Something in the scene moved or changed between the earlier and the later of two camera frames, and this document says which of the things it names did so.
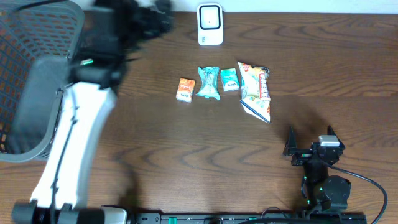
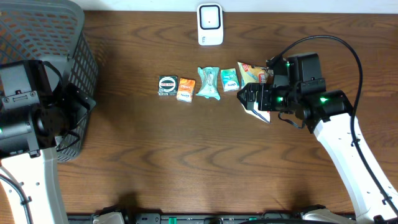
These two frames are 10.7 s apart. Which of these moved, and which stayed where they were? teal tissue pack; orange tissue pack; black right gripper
Moved: black right gripper
Stayed: teal tissue pack; orange tissue pack
